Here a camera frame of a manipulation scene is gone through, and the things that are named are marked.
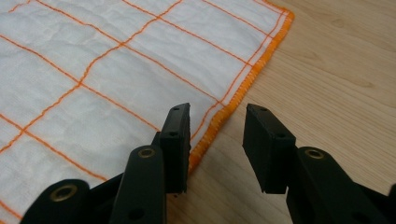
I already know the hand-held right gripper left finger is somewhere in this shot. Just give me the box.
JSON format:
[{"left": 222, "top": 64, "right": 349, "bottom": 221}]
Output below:
[{"left": 108, "top": 103, "right": 191, "bottom": 224}]

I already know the white cloth with orange grid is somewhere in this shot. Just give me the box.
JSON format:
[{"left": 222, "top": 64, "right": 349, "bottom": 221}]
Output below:
[{"left": 0, "top": 0, "right": 295, "bottom": 221}]

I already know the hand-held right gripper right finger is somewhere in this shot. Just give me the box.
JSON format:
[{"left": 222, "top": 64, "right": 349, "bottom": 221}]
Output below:
[{"left": 242, "top": 103, "right": 391, "bottom": 224}]

